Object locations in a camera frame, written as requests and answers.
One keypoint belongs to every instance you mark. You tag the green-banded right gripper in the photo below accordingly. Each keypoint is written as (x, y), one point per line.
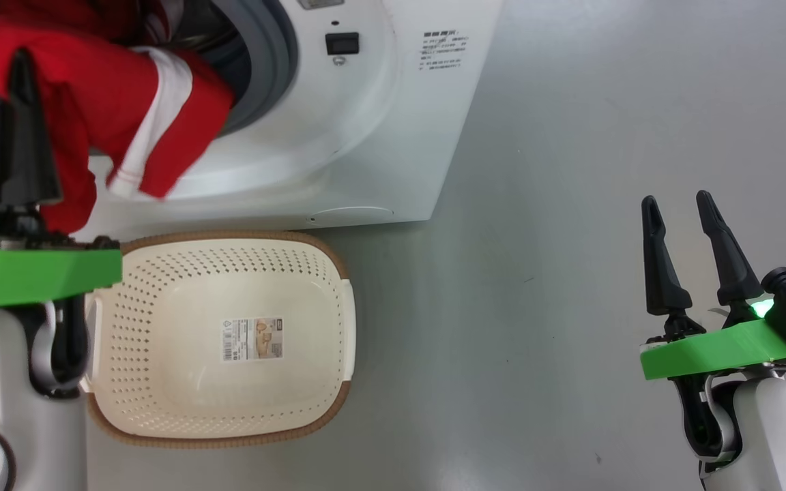
(714, 351)

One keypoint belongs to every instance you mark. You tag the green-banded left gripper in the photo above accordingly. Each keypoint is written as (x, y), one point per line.
(31, 273)

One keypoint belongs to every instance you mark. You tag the red and white garment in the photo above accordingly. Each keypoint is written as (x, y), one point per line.
(93, 102)

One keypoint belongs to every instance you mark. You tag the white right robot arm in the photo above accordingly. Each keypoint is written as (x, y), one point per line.
(775, 436)

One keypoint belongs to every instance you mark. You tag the cream perforated laundry basket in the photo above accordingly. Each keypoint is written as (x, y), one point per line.
(229, 395)

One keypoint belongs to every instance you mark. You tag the white front-load washing machine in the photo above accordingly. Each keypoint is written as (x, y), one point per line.
(366, 136)

